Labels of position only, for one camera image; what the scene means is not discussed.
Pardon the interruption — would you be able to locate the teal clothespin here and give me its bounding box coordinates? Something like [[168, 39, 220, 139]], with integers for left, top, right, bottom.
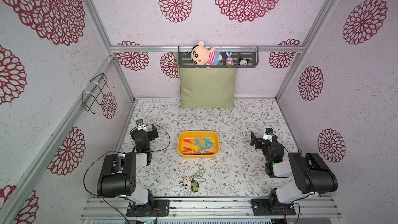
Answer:
[[201, 138, 214, 145], [202, 143, 216, 150]]

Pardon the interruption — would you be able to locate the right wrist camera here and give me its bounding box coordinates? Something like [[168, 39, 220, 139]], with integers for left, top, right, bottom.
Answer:
[[263, 128, 274, 141]]

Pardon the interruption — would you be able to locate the black white mouse figure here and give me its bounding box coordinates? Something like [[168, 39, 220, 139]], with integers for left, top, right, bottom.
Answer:
[[239, 58, 249, 65]]

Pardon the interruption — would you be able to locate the red clothespin in box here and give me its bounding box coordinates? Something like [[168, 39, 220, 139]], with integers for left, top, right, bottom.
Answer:
[[181, 147, 196, 155]]

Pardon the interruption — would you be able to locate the cow plush keychain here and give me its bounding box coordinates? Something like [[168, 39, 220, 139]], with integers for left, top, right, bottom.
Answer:
[[181, 176, 192, 189]]

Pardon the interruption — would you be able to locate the aluminium front rail frame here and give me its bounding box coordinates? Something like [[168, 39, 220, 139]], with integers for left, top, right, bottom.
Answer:
[[80, 197, 342, 224]]

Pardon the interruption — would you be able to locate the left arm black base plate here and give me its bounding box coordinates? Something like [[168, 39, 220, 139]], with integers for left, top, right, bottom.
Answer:
[[126, 200, 170, 217]]

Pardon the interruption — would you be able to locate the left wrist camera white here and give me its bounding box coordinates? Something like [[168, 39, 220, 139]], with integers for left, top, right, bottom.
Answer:
[[136, 119, 147, 131]]

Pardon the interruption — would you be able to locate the yellow clothespin in box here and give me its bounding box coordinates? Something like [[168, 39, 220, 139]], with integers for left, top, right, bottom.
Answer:
[[189, 146, 201, 151]]

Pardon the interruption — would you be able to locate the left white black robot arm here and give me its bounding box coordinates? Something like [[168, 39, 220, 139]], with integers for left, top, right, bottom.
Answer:
[[96, 124, 159, 207]]

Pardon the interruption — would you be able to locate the green toy keychain with chain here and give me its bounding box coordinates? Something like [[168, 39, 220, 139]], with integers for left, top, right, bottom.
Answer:
[[190, 168, 206, 193]]

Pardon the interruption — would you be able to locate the yellow plastic storage box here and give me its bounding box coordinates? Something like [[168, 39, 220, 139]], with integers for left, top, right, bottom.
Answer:
[[177, 131, 220, 159]]

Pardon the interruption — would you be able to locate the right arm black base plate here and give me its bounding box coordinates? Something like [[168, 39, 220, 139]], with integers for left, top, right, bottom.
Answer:
[[251, 199, 296, 217]]

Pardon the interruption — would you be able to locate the pink boy plush doll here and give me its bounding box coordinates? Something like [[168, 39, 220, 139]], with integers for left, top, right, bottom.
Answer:
[[191, 41, 223, 68]]

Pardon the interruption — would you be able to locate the black wire wall rack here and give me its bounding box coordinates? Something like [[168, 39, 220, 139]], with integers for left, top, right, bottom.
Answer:
[[81, 73, 114, 115]]

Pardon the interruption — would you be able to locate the green square pillow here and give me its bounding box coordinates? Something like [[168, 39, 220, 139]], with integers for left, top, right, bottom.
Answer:
[[179, 68, 237, 108]]

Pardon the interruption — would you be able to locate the small blue bunny figure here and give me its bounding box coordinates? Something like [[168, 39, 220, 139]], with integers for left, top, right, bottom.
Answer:
[[226, 51, 234, 65]]

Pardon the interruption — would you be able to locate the dark metal wall shelf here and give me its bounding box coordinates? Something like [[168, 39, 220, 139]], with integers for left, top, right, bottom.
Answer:
[[176, 46, 259, 68]]

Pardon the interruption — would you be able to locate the grey clothespin in box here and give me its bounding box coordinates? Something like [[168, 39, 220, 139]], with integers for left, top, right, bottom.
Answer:
[[197, 146, 211, 154]]

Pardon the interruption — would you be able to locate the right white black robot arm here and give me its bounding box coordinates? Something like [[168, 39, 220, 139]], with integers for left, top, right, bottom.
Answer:
[[250, 128, 338, 210]]

